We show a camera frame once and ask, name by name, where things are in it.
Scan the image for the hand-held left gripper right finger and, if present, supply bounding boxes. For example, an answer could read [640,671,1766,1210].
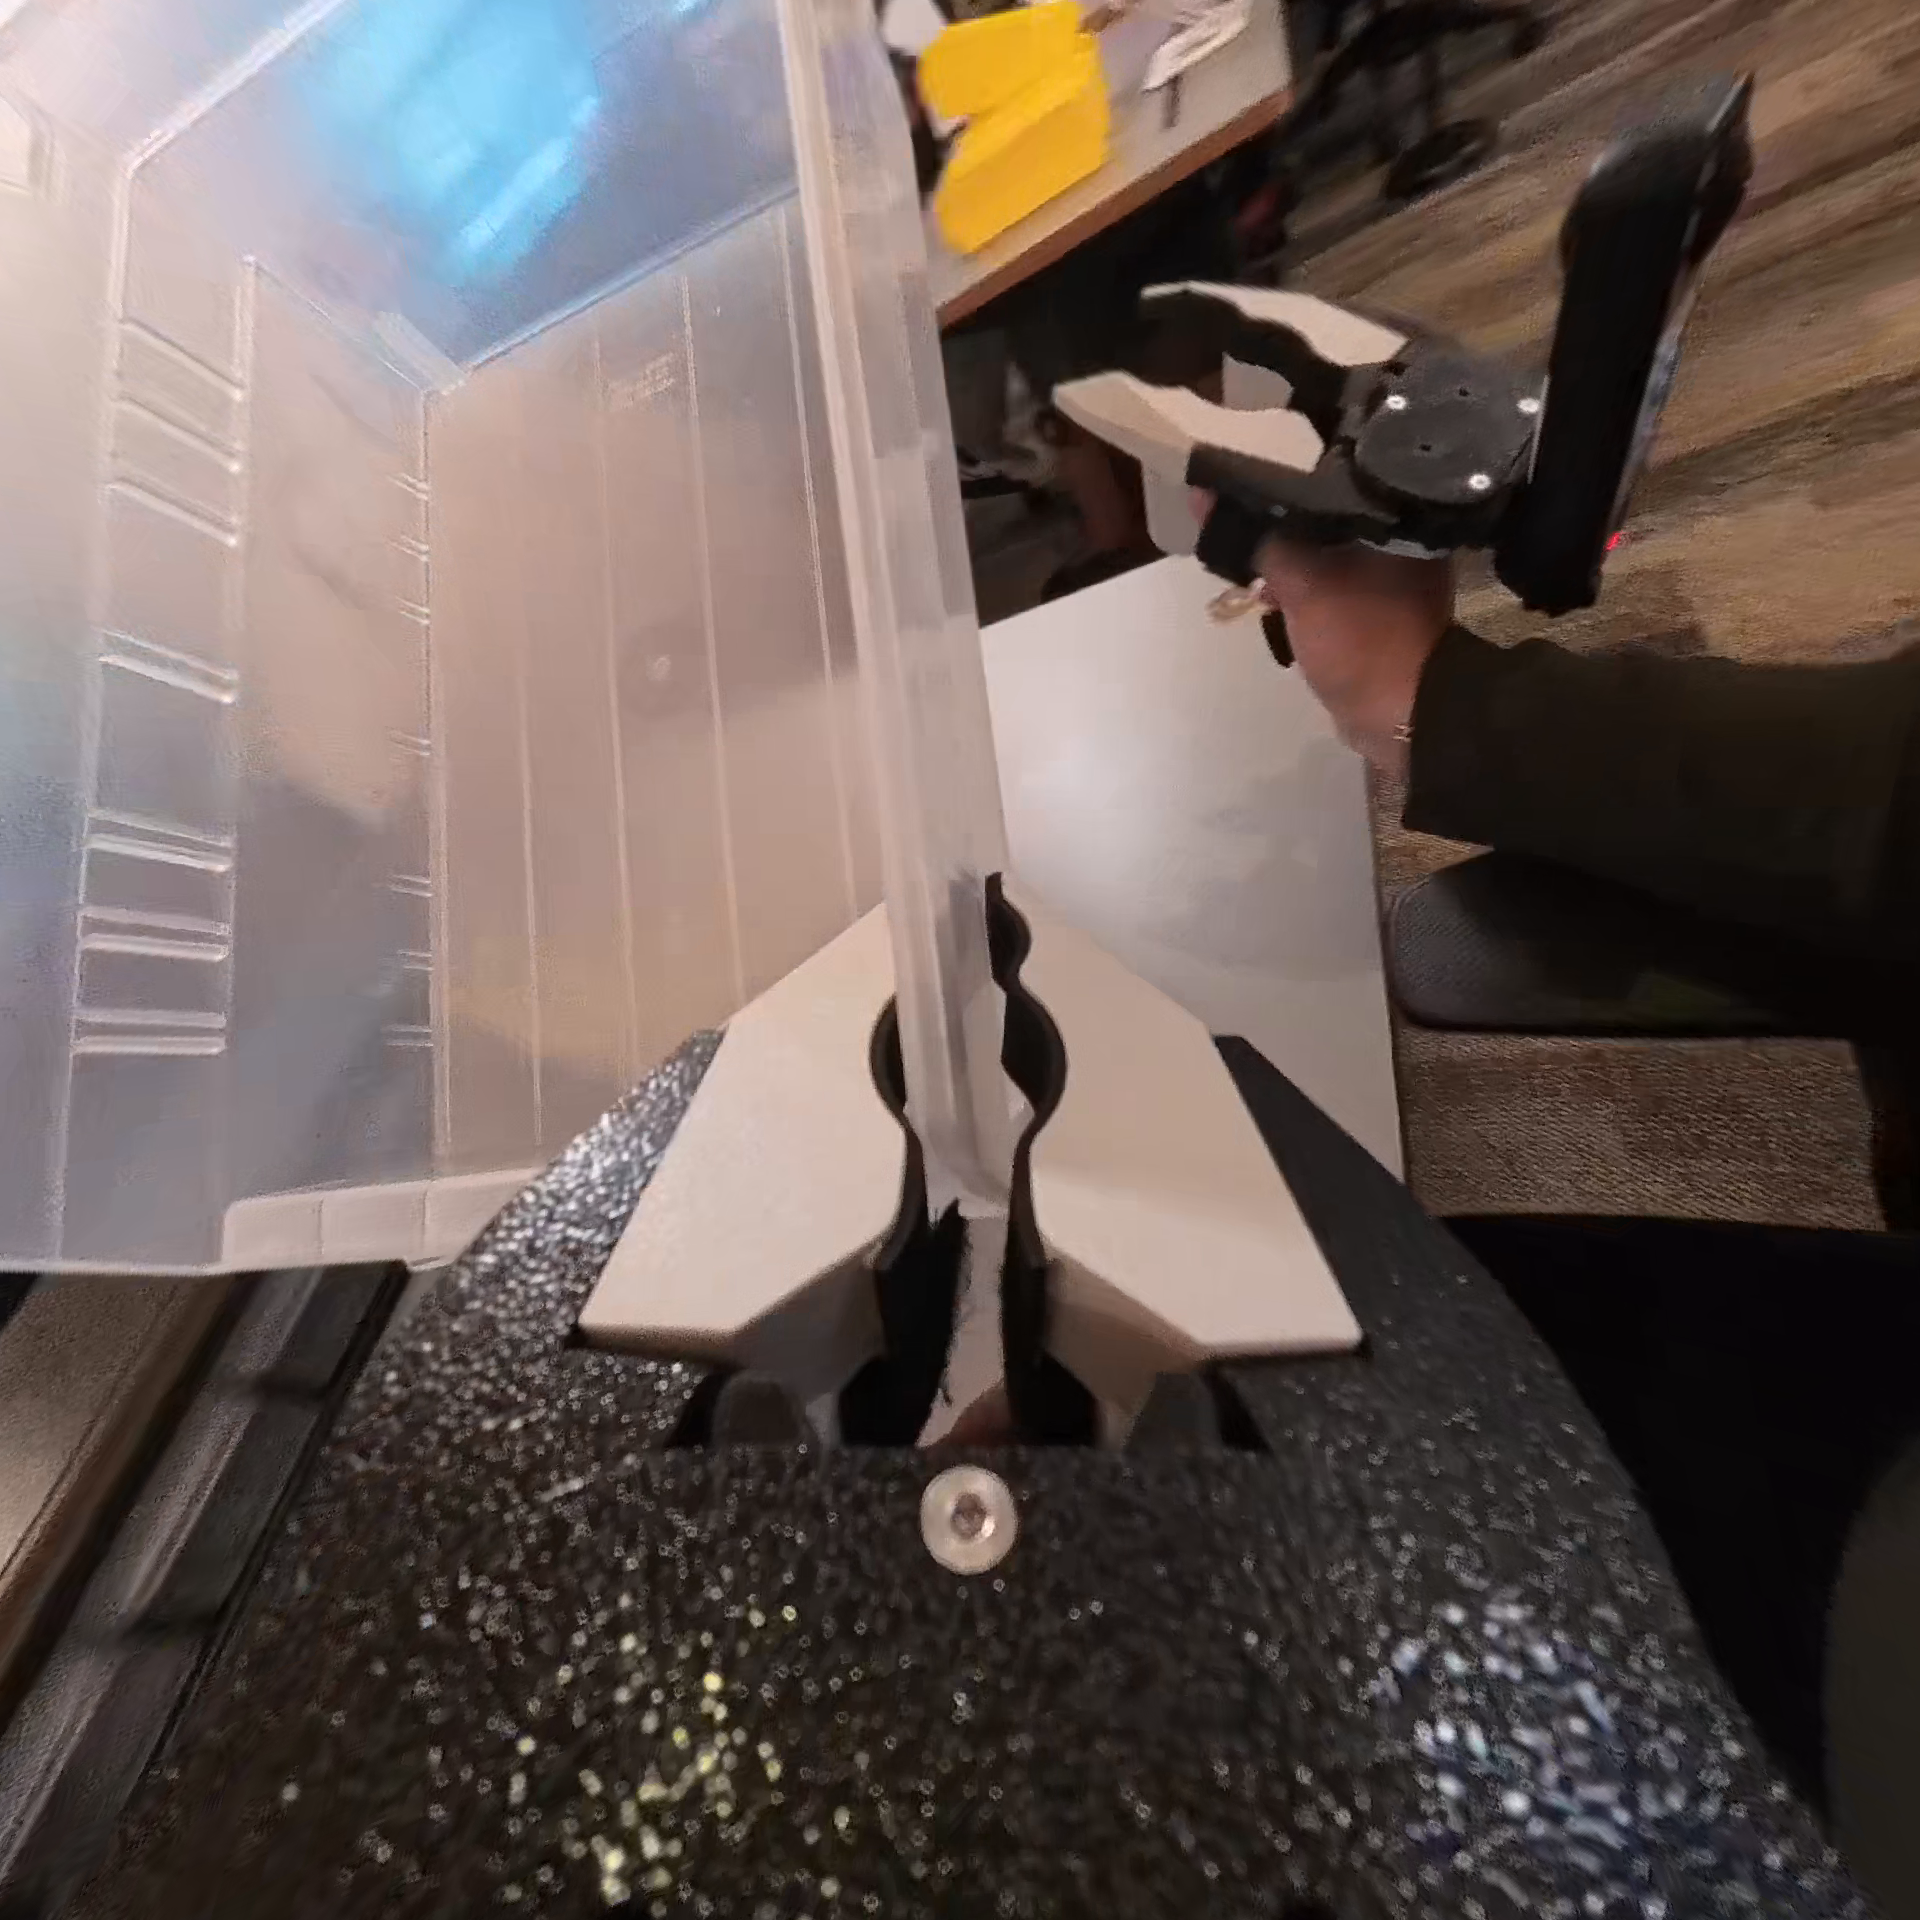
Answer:
[987,875,1368,1446]

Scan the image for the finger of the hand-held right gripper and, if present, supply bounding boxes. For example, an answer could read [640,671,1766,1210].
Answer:
[1134,281,1425,411]
[1053,372,1335,490]

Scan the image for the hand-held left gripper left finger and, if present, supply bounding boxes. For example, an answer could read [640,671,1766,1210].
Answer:
[577,904,967,1450]

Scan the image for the large clear plastic bin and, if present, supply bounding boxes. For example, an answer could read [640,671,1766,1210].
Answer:
[0,0,1038,1278]

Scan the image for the person's right forearm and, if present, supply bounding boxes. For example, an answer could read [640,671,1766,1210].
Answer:
[1402,623,1920,918]

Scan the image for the person's right hand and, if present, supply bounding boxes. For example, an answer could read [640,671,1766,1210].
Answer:
[1256,528,1461,780]

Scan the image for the grey desk with wooden edge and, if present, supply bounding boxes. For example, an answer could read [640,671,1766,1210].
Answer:
[923,0,1296,331]

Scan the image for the black office chair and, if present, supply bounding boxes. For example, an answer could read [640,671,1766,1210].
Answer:
[1283,0,1540,204]
[1387,863,1871,1038]

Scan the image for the yellow plastic bin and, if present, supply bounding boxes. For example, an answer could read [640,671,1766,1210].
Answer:
[919,0,1120,255]

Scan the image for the white papers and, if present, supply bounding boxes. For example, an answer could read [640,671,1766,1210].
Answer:
[1146,0,1250,85]

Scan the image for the person's dark trousers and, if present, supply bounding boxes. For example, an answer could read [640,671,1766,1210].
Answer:
[1441,1206,1920,1824]

